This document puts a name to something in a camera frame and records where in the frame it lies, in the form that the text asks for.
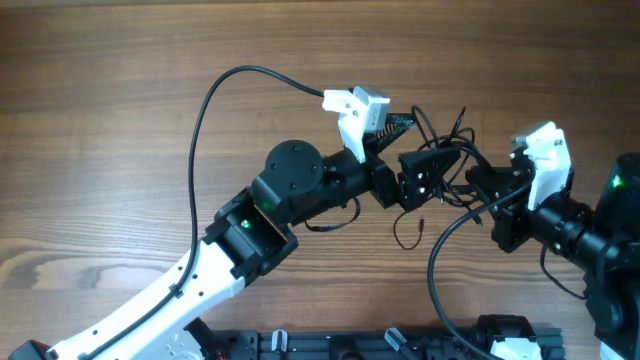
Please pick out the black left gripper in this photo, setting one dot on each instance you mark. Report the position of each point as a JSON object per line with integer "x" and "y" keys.
{"x": 409, "y": 190}

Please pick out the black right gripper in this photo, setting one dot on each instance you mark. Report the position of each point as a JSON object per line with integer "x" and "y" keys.
{"x": 510, "y": 215}

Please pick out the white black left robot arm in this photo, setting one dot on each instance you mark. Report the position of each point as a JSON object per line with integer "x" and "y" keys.
{"x": 251, "y": 235}

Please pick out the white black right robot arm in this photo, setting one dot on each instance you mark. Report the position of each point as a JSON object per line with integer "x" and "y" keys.
{"x": 602, "y": 241}

